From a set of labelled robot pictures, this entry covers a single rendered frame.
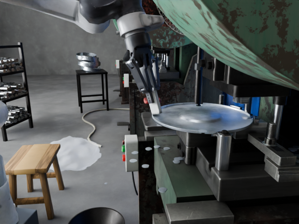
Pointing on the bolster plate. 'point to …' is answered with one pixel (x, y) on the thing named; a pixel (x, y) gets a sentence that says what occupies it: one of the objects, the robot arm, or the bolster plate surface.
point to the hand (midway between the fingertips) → (154, 102)
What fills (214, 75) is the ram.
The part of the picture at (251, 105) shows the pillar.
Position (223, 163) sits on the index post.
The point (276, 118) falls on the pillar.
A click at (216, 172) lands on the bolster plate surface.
